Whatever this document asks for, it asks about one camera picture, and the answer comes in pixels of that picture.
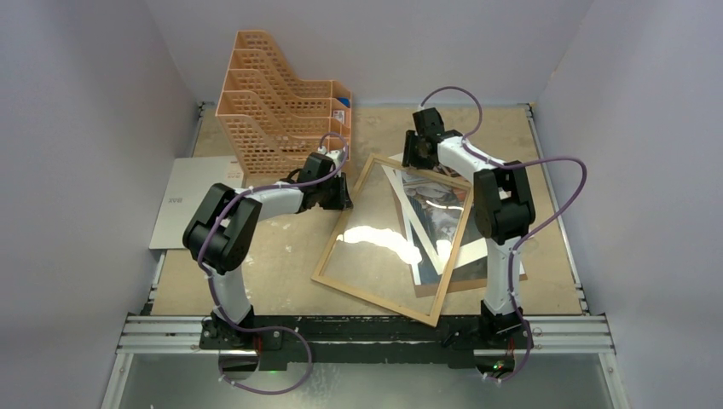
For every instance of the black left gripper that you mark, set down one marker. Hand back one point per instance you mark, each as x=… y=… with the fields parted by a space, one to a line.
x=341 y=201

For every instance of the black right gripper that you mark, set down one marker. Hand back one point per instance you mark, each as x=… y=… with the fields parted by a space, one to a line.
x=416 y=152

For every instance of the wooden picture frame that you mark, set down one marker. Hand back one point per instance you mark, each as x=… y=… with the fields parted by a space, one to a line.
x=373 y=299

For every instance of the printed photo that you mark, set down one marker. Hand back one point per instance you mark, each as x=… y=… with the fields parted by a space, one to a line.
x=440 y=220

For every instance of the transparent acrylic sheet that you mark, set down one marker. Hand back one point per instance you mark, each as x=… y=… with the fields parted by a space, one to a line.
x=390 y=248

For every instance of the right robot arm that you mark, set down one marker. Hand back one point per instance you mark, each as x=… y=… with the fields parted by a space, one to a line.
x=503 y=211

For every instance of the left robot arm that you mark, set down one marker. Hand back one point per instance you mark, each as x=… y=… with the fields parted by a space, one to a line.
x=220 y=233

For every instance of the red white item in organizer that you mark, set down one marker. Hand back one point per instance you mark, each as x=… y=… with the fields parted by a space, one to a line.
x=340 y=116

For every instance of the orange plastic file organizer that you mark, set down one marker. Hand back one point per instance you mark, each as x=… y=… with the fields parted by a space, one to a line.
x=272 y=118

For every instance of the grey booklet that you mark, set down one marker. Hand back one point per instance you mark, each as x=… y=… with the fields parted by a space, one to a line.
x=189 y=182

